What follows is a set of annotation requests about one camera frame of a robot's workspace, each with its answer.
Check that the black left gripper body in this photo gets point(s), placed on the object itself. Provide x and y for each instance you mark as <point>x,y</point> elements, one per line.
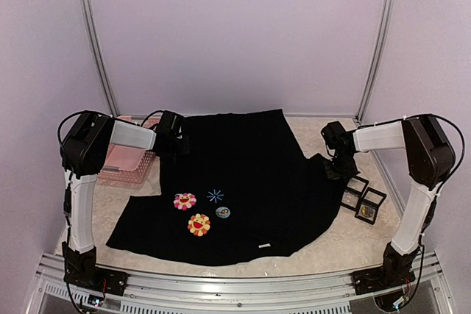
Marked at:
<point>176,148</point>

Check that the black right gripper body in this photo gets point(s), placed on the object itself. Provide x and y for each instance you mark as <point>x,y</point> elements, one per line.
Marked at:
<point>342,168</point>

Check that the black display box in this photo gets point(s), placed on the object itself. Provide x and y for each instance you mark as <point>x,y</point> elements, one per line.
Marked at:
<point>369,205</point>
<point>354,190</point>

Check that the black t-shirt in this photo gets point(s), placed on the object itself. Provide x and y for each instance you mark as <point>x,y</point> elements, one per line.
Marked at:
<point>280,200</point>

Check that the round blue pin badge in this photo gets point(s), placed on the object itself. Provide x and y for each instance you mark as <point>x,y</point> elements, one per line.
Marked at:
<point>223,212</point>

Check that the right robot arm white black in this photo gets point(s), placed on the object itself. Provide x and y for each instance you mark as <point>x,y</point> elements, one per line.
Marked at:
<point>430,160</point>

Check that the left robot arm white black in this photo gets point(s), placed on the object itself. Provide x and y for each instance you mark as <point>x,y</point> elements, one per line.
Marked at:
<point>83,150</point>

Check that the pink yellow flower brooch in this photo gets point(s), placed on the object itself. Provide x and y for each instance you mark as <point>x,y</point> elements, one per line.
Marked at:
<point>184,201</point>

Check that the orange yellow flower brooch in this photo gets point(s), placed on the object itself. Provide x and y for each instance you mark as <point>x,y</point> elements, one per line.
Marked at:
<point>199,225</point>

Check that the pink plastic basket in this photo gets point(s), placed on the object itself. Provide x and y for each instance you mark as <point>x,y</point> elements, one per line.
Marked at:
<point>126,164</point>

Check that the front aluminium rail base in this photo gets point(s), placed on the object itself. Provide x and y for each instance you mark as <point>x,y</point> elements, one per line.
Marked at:
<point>314,280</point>

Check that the left aluminium frame post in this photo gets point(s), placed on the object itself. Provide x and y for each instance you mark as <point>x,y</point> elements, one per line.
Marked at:
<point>93,38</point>

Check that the aluminium frame post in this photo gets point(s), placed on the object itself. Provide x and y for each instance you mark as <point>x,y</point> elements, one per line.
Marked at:
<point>372,75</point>
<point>93,38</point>

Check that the right aluminium frame post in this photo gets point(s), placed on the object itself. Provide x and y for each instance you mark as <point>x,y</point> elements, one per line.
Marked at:
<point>372,75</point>

